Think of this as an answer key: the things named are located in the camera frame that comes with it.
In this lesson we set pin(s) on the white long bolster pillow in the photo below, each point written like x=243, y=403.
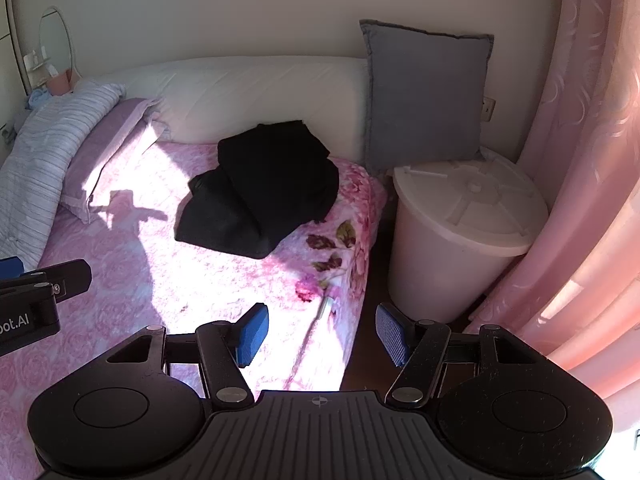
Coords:
x=250, y=95

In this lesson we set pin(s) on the white striped duvet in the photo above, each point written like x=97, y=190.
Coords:
x=45, y=150

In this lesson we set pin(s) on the small white shelf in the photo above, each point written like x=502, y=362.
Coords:
x=36, y=62

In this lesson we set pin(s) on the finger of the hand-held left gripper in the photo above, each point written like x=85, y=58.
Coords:
x=67, y=280
x=11, y=267

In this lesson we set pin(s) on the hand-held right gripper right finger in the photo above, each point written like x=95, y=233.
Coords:
x=392, y=332

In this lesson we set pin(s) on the pink floral blanket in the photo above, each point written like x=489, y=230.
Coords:
x=125, y=270

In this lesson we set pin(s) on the white bin lid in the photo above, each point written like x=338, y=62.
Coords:
x=475, y=200

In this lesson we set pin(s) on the crumpled blue cloth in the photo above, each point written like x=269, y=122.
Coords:
x=36, y=100

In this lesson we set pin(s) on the black garment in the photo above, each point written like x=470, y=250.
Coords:
x=260, y=185

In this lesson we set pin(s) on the lilac pillow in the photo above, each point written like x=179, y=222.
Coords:
x=110, y=150

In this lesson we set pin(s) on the grey cushion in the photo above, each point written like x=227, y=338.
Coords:
x=425, y=100

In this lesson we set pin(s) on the wall outlet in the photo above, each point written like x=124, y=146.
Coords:
x=488, y=109

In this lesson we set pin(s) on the oval wall mirror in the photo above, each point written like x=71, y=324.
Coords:
x=52, y=35

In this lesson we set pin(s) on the white plastic bin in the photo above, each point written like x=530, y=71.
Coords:
x=430, y=275

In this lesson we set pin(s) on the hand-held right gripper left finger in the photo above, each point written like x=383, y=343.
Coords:
x=252, y=332

